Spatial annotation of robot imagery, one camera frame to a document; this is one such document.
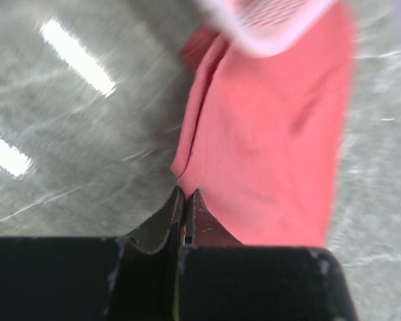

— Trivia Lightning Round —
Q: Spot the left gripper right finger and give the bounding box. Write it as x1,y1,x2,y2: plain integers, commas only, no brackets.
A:
178,193,357,320

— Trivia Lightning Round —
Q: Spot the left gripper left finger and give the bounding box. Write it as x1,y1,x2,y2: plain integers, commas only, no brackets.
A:
0,188,184,320

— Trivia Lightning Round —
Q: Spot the red t-shirt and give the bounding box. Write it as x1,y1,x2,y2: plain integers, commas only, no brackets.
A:
172,1,353,247

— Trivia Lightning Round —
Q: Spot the white plastic laundry basket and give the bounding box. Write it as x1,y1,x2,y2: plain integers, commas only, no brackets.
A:
194,0,336,58

